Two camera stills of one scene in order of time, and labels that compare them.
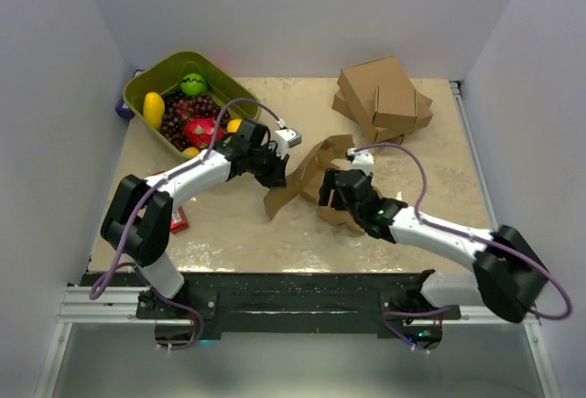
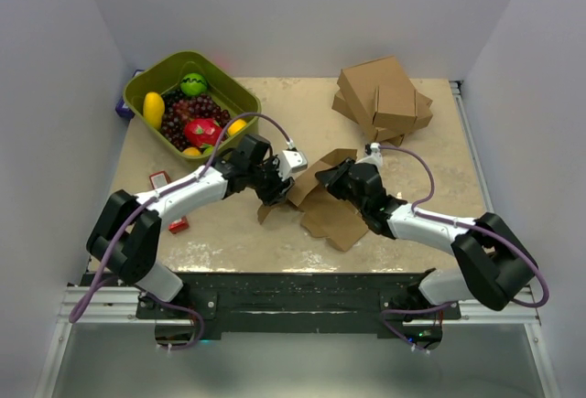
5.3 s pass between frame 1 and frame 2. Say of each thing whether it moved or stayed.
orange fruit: stayed
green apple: stayed
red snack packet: stayed
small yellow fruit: stayed
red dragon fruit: stayed
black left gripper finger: moved
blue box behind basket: stayed
